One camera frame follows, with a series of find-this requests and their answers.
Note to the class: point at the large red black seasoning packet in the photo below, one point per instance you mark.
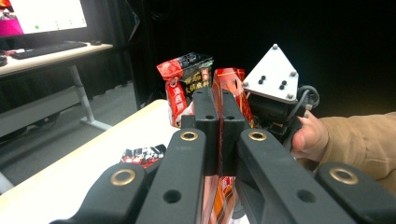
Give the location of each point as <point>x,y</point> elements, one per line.
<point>180,81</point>

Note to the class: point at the orange seasoning packet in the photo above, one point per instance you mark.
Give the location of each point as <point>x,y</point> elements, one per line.
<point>232,79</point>

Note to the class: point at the black keyboard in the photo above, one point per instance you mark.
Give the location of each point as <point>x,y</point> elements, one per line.
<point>49,49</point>

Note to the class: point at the small red black packet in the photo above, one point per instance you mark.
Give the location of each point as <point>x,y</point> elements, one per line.
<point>143,155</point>

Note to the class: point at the white-legged desk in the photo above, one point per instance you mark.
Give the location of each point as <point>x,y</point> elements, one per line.
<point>37,105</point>

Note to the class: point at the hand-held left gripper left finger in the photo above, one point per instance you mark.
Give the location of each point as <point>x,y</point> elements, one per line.
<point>205,105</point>

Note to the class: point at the computer monitor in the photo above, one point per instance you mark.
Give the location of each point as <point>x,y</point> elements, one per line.
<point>46,15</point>

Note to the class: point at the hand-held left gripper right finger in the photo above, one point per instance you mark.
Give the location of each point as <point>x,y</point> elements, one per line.
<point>232,115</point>

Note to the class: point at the black computer mouse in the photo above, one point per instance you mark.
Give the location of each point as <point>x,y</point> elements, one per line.
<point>96,42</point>

